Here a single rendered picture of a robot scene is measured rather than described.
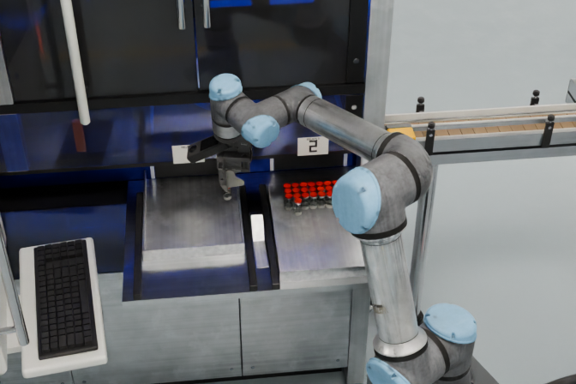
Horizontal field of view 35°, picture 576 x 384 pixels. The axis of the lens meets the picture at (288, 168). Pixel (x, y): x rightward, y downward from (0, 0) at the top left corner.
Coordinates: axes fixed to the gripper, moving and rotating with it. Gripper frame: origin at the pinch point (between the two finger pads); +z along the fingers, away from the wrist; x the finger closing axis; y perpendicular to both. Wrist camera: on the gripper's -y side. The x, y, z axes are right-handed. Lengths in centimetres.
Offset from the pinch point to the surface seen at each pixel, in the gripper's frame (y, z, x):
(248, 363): 3, 90, 1
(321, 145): 24.5, 4.9, 19.5
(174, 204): -15.4, 16.9, 6.9
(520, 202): 111, 124, 103
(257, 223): 8.4, 11.1, -3.6
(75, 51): -34.4, -34.7, 10.3
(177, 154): -14.3, 4.0, 13.6
